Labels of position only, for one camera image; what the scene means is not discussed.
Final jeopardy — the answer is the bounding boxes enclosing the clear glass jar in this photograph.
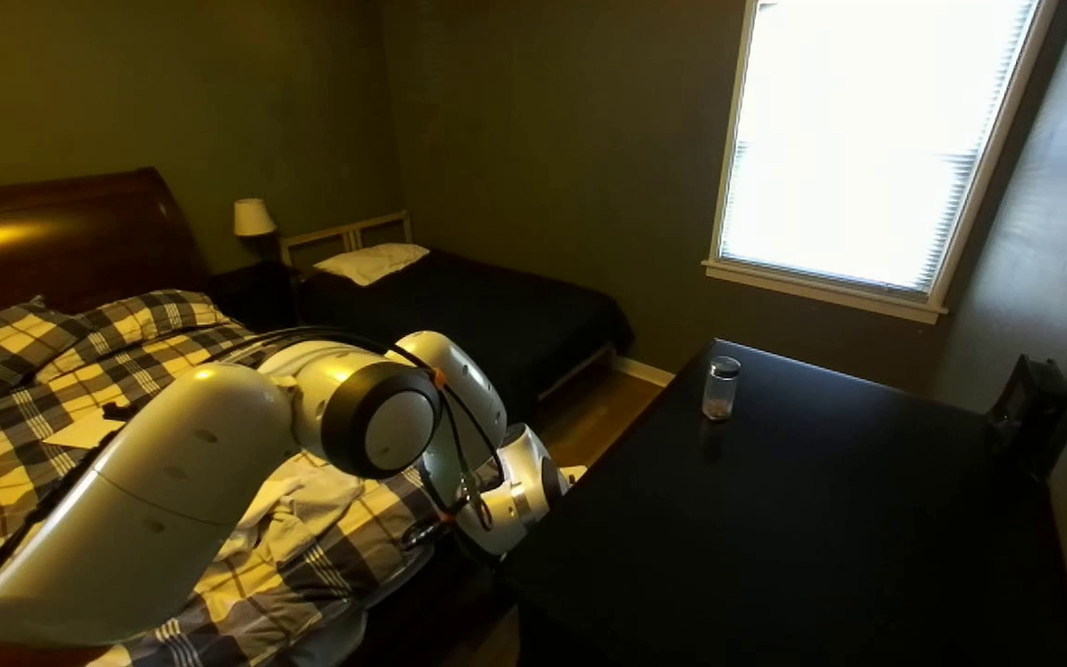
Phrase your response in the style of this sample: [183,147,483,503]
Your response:
[700,352,745,426]

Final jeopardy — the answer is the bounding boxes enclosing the dark wooden curved headboard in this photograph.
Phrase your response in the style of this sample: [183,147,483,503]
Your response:
[0,167,213,341]

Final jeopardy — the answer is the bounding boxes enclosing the plaid yellow black bed cover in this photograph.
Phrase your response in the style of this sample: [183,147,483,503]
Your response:
[0,286,517,667]

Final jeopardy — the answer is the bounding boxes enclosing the light wooden slatted headboard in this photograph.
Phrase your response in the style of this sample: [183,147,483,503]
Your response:
[280,208,417,269]

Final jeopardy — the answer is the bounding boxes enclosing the bed with black cover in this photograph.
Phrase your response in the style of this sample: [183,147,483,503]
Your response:
[291,246,639,418]

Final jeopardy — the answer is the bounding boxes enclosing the white pillow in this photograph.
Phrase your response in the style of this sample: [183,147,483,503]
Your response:
[312,241,435,293]

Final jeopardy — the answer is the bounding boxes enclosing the black wooden dresser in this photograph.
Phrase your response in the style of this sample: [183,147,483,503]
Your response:
[503,336,1067,667]

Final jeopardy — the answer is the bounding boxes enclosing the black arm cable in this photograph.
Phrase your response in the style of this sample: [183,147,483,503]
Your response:
[387,341,503,536]

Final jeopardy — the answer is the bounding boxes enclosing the small white shade lamp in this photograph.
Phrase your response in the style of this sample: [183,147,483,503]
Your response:
[230,197,281,268]

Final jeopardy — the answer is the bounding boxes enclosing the bright window with white frame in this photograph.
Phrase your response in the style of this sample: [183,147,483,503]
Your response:
[700,0,1065,329]

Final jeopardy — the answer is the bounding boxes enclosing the dark nightstand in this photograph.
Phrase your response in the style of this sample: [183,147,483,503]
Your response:
[213,255,304,335]

